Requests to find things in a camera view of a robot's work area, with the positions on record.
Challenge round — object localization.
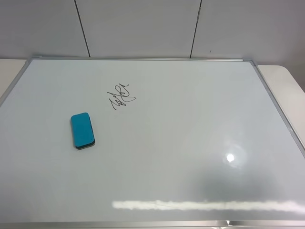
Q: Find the blue whiteboard eraser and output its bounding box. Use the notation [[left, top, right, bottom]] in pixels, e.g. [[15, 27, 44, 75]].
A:
[[71, 112, 95, 150]]

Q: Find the white aluminium-framed whiteboard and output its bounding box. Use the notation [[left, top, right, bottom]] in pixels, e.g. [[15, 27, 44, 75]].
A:
[[0, 57, 305, 229]]

